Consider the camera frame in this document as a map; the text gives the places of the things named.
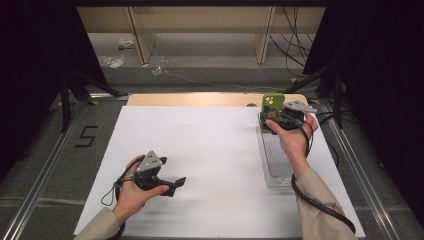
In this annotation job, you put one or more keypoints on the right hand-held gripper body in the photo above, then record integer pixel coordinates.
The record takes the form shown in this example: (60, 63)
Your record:
(295, 116)

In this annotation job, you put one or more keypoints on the clear plastic tray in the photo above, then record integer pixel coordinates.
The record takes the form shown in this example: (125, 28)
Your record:
(276, 156)

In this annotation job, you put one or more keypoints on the black metal stand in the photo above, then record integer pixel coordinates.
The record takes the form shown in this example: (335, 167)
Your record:
(66, 103)
(337, 100)

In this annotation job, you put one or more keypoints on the white board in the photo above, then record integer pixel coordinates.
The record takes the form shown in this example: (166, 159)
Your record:
(206, 150)

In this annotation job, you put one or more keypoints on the person's right hand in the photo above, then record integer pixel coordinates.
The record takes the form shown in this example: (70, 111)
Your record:
(295, 146)

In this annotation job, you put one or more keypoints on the wooden table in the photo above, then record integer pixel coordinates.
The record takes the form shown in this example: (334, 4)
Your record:
(200, 100)

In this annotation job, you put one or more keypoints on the person's left hand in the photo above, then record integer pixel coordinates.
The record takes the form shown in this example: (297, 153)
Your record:
(133, 200)

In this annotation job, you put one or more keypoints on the light wooden desk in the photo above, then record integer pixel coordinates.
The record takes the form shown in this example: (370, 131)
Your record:
(200, 20)

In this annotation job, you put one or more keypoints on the black curtain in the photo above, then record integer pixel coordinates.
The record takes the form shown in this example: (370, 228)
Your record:
(383, 83)
(33, 66)

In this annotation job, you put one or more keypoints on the short metal floor rail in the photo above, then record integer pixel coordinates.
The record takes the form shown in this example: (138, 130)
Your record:
(108, 96)

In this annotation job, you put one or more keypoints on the clear plastic scrap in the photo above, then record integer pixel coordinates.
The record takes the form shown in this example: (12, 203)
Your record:
(156, 70)
(113, 61)
(125, 43)

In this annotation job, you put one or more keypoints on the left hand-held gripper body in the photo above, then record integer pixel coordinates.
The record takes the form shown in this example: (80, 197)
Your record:
(150, 173)

